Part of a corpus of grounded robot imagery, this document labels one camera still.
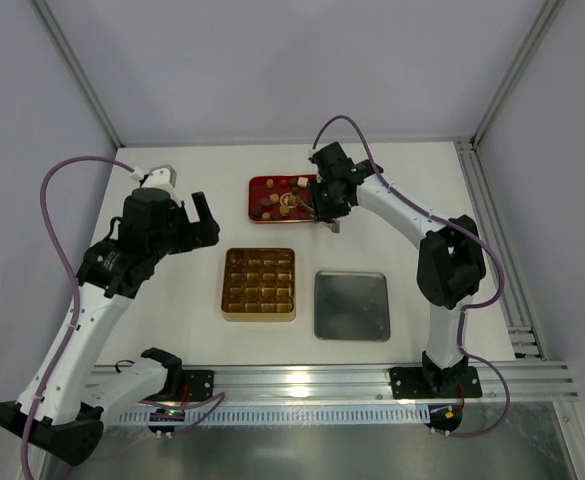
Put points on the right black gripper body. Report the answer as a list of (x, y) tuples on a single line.
[(323, 209)]

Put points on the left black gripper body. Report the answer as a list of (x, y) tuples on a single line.
[(187, 232)]

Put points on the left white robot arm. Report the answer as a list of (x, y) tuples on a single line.
[(57, 412)]

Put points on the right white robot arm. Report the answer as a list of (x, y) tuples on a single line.
[(450, 263)]

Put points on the red chocolate tray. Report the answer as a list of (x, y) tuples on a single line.
[(290, 209)]

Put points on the gold chocolate box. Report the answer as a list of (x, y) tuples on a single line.
[(259, 285)]

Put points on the silver tin lid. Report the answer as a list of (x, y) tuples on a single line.
[(351, 306)]

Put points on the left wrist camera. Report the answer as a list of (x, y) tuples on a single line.
[(162, 177)]

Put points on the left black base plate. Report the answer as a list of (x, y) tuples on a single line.
[(197, 385)]

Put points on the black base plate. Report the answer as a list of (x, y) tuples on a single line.
[(197, 385), (409, 383)]

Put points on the slotted cable duct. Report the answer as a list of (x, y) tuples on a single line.
[(242, 414)]

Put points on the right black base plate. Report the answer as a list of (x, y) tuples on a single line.
[(409, 383)]

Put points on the aluminium rail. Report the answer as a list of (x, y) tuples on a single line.
[(527, 381)]

